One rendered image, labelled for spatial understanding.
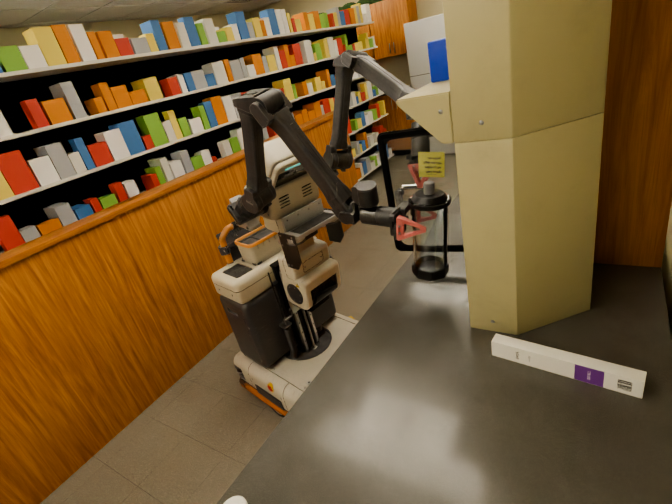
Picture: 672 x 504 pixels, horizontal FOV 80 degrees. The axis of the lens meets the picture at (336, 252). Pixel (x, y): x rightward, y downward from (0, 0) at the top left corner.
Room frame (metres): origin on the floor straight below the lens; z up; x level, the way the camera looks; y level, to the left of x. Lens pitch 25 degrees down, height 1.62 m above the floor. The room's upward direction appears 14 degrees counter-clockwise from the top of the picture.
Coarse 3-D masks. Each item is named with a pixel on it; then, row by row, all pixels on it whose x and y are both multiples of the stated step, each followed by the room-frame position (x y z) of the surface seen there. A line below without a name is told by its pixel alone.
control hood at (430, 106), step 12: (432, 84) 0.99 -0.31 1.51; (444, 84) 0.94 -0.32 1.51; (408, 96) 0.88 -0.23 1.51; (420, 96) 0.84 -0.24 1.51; (432, 96) 0.82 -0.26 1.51; (444, 96) 0.81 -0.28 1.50; (408, 108) 0.86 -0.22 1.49; (420, 108) 0.84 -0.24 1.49; (432, 108) 0.82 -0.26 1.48; (444, 108) 0.81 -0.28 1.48; (420, 120) 0.84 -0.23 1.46; (432, 120) 0.83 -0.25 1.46; (444, 120) 0.81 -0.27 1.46; (432, 132) 0.83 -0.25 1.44; (444, 132) 0.81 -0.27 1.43
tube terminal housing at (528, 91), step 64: (448, 0) 0.79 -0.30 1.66; (512, 0) 0.74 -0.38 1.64; (576, 0) 0.75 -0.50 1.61; (448, 64) 0.80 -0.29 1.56; (512, 64) 0.74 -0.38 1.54; (576, 64) 0.75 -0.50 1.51; (512, 128) 0.74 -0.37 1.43; (576, 128) 0.75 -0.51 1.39; (512, 192) 0.74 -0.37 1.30; (576, 192) 0.75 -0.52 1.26; (512, 256) 0.74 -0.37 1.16; (576, 256) 0.76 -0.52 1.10; (512, 320) 0.74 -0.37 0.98
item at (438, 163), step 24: (408, 144) 1.16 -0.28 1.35; (432, 144) 1.13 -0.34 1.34; (408, 168) 1.17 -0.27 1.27; (432, 168) 1.13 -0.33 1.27; (456, 168) 1.10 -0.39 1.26; (408, 192) 1.17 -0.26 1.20; (456, 192) 1.10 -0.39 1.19; (408, 216) 1.18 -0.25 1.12; (456, 216) 1.10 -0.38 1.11; (408, 240) 1.19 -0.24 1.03; (456, 240) 1.11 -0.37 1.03
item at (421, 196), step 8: (424, 184) 0.97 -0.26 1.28; (432, 184) 0.96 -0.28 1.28; (416, 192) 0.99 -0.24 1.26; (424, 192) 0.97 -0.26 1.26; (432, 192) 0.96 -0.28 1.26; (440, 192) 0.97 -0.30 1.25; (416, 200) 0.96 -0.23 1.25; (424, 200) 0.94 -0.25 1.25; (432, 200) 0.94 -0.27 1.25; (440, 200) 0.94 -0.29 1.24
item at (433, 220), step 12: (408, 204) 0.98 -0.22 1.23; (420, 204) 0.94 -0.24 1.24; (444, 204) 0.93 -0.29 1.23; (420, 216) 0.95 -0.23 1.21; (432, 216) 0.93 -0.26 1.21; (432, 228) 0.93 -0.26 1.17; (420, 240) 0.95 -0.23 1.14; (432, 240) 0.94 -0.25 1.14; (420, 252) 0.95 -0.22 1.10; (432, 252) 0.94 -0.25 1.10; (420, 264) 0.96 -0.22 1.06; (432, 264) 0.94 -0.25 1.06
